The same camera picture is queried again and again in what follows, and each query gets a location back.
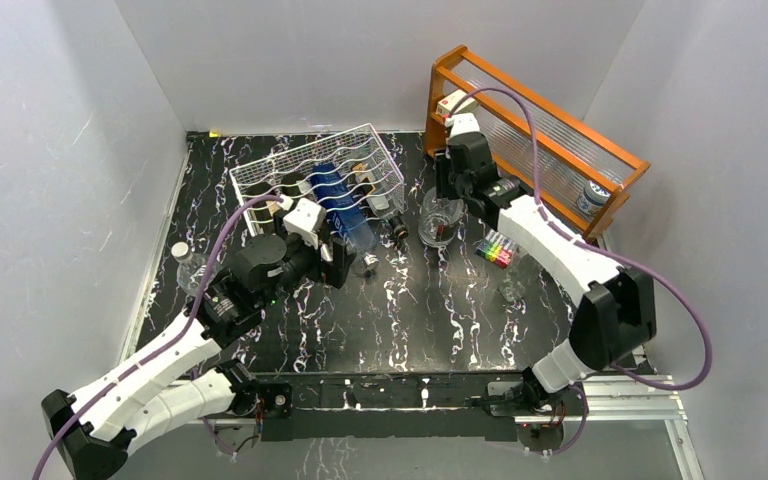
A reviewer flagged white red small box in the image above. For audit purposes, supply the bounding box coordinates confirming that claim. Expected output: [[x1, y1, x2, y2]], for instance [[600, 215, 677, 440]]
[[435, 90, 478, 118]]

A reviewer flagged clear glass bottle silver cap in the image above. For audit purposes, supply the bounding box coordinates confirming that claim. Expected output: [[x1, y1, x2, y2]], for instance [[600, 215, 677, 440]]
[[419, 187, 465, 248]]

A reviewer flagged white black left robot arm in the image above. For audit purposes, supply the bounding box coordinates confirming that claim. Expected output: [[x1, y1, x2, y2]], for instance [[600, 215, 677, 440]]
[[41, 233, 357, 479]]

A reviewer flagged blue white ceramic jar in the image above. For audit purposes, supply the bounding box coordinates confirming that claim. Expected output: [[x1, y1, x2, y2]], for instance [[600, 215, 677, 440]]
[[576, 181, 611, 217]]

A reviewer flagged colourful marker pen pack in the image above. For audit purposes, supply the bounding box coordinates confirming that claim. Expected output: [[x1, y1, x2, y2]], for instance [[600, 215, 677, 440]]
[[475, 230, 518, 269]]

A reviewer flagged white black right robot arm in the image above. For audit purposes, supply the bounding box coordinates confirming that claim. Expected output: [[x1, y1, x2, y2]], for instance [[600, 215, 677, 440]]
[[436, 132, 657, 414]]

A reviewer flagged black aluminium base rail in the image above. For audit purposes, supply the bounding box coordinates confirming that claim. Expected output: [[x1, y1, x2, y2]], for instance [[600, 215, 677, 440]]
[[89, 370, 688, 444]]

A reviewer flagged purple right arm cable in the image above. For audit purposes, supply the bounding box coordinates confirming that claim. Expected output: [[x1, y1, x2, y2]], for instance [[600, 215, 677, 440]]
[[446, 87, 715, 457]]

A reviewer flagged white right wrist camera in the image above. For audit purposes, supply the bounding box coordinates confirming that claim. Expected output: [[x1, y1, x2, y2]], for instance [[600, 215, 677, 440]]
[[444, 113, 480, 141]]

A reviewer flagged white wire wine rack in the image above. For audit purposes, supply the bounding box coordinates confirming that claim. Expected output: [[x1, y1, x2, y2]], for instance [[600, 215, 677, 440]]
[[230, 123, 406, 222]]

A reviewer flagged dark green wine bottle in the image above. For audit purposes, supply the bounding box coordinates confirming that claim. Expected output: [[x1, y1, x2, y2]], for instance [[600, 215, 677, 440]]
[[244, 181, 276, 236]]

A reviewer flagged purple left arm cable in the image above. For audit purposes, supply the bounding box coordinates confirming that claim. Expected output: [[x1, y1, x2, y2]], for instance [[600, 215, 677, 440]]
[[31, 194, 286, 480]]

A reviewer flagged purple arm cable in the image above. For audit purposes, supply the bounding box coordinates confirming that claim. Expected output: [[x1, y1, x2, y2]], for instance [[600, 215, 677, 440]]
[[31, 194, 286, 480], [446, 87, 715, 457]]

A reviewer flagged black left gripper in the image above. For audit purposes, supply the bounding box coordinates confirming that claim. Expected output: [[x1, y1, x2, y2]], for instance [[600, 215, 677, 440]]
[[258, 211, 356, 310]]

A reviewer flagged blue labelled clear bottle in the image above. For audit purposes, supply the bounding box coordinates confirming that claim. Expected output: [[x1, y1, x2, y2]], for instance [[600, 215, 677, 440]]
[[310, 163, 378, 278]]

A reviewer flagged clear round bottle white cap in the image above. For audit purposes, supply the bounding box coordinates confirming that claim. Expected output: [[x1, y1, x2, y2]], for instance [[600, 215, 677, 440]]
[[171, 241, 207, 297]]

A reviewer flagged orange wooden shelf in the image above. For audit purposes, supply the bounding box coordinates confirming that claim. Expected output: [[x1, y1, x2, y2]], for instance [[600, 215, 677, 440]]
[[424, 45, 650, 241]]

